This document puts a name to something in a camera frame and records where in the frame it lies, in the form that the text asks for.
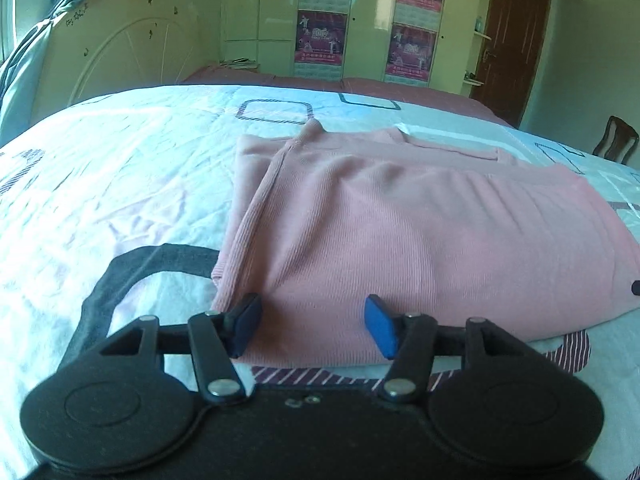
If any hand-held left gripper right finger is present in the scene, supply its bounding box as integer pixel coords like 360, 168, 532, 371
365, 294, 526, 402

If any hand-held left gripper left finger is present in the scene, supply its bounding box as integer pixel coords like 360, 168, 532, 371
100, 292, 263, 403

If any pink sweater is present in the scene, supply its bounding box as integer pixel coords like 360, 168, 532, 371
210, 119, 636, 367

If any dark wooden chair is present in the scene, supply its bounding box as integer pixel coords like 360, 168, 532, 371
592, 115, 640, 165

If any white patterned quilt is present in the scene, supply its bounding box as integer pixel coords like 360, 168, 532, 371
0, 84, 640, 461

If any dusty pink bedsheet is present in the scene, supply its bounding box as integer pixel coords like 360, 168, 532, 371
182, 64, 516, 128

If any brown wooden door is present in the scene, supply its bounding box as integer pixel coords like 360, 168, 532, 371
470, 0, 552, 128

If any cream corner shelf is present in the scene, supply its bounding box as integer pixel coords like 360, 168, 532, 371
462, 0, 501, 101

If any cream wardrobe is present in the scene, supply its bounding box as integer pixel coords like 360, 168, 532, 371
222, 0, 586, 98

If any cream bed headboard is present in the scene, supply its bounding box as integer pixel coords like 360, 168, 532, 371
37, 0, 211, 111

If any blue curtain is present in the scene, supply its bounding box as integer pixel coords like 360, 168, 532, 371
0, 0, 118, 133

